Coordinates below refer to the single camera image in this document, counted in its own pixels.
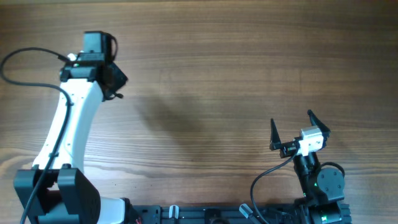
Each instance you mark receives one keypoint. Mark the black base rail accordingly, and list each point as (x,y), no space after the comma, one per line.
(273,213)

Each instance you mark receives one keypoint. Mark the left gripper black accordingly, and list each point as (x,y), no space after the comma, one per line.
(122,78)

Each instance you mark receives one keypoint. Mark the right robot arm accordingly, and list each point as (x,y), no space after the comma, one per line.
(322,183)

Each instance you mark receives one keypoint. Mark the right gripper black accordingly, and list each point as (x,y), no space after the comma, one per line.
(288,148)

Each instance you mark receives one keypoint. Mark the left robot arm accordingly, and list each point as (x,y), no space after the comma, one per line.
(55,189)

